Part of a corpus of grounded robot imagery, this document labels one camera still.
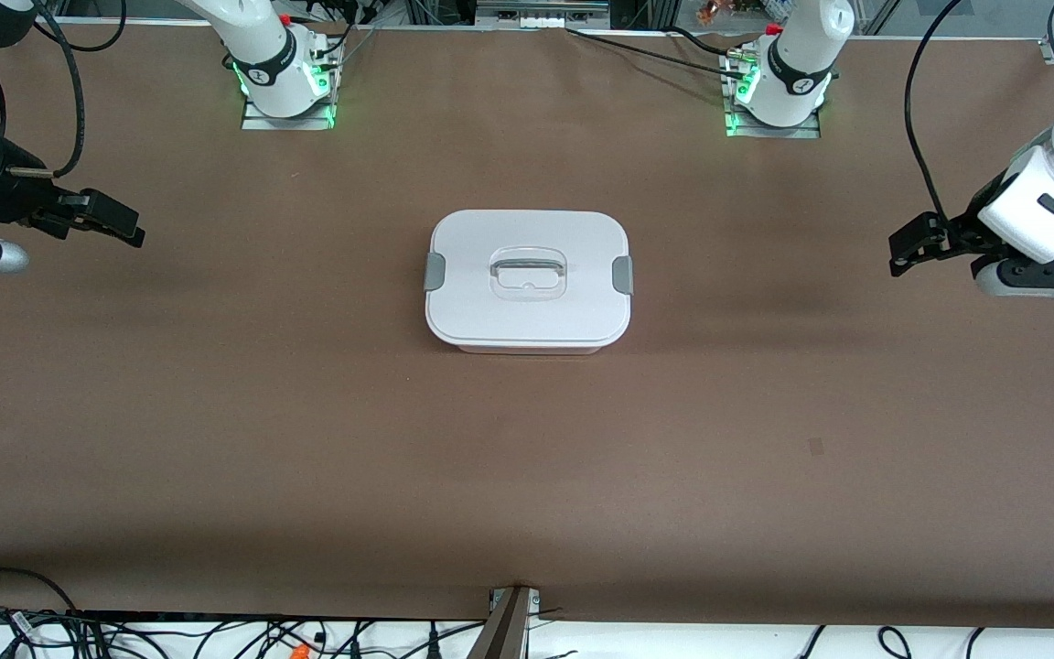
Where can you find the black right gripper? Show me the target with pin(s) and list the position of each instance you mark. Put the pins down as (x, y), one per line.
(15, 199)

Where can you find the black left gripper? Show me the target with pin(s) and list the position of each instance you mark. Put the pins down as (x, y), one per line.
(967, 230)

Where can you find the white box lid grey clips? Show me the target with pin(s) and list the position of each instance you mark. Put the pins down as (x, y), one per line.
(527, 311)

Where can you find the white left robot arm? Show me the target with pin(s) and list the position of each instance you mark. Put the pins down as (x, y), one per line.
(1039, 210)

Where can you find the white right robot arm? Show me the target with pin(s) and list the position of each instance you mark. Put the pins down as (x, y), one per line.
(271, 64)

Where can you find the pink plastic box base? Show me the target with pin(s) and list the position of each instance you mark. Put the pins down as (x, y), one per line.
(527, 349)

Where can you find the grey box white connector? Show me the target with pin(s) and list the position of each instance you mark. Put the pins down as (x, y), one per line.
(536, 14)

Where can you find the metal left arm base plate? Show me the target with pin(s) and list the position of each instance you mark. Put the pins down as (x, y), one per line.
(801, 131)

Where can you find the grey metal camera post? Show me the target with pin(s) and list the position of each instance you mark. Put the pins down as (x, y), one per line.
(504, 627)

